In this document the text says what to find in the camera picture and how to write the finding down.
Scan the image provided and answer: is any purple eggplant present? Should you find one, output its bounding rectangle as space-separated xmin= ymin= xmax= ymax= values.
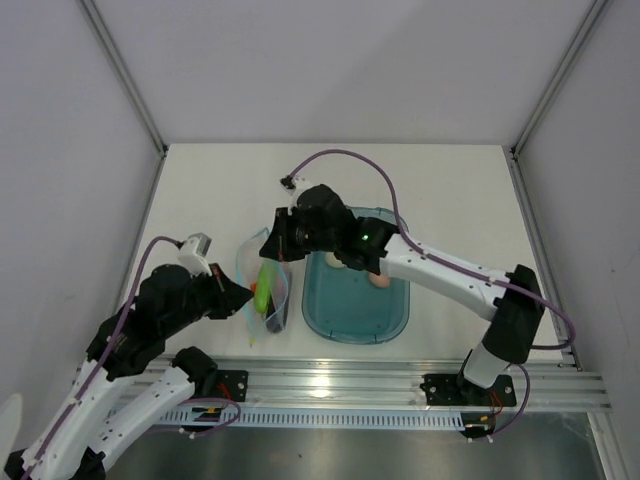
xmin=265 ymin=278 xmax=291 ymax=334

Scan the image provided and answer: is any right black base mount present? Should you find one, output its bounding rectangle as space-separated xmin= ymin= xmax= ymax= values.
xmin=419 ymin=373 xmax=517 ymax=407

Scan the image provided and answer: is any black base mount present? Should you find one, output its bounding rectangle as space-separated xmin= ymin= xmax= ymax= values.
xmin=213 ymin=370 xmax=249 ymax=403
xmin=419 ymin=373 xmax=517 ymax=407

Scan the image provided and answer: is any light green cucumber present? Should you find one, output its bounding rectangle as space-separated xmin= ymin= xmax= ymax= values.
xmin=254 ymin=276 xmax=272 ymax=314

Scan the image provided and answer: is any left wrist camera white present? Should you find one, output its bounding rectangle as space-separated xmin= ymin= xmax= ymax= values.
xmin=177 ymin=233 xmax=212 ymax=276

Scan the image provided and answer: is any white slotted cable duct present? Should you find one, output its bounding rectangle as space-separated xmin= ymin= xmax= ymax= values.
xmin=156 ymin=407 xmax=489 ymax=431

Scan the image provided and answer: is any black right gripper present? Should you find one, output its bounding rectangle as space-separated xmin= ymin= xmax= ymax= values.
xmin=259 ymin=208 xmax=338 ymax=265

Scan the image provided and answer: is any pink egg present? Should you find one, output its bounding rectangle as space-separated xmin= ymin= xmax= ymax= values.
xmin=369 ymin=274 xmax=391 ymax=289

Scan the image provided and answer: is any aluminium mounting rail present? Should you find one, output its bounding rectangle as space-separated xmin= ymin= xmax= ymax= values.
xmin=67 ymin=354 xmax=614 ymax=414

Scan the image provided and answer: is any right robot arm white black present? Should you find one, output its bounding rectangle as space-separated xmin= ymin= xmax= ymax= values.
xmin=259 ymin=176 xmax=545 ymax=404

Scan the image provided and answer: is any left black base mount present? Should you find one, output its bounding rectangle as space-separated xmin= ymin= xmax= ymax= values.
xmin=213 ymin=370 xmax=249 ymax=403

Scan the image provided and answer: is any green bell pepper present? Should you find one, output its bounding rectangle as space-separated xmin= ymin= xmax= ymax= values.
xmin=258 ymin=259 xmax=281 ymax=282

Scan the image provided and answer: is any clear zip top bag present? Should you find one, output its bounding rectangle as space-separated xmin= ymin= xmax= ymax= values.
xmin=235 ymin=228 xmax=292 ymax=348

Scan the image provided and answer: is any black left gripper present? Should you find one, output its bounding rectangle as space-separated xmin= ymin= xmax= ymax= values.
xmin=162 ymin=261 xmax=254 ymax=336

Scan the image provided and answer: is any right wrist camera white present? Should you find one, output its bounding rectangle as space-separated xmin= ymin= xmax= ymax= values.
xmin=279 ymin=175 xmax=315 ymax=209

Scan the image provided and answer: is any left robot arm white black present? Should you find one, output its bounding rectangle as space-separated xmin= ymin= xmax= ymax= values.
xmin=4 ymin=264 xmax=253 ymax=479

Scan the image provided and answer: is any white egg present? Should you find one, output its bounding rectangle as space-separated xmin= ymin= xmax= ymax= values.
xmin=325 ymin=252 xmax=345 ymax=269

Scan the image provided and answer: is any teal plastic tray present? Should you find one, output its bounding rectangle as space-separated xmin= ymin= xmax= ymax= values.
xmin=301 ymin=204 xmax=412 ymax=345

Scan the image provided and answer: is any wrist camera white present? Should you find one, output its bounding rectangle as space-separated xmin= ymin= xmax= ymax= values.
xmin=177 ymin=233 xmax=212 ymax=276
xmin=279 ymin=175 xmax=315 ymax=209

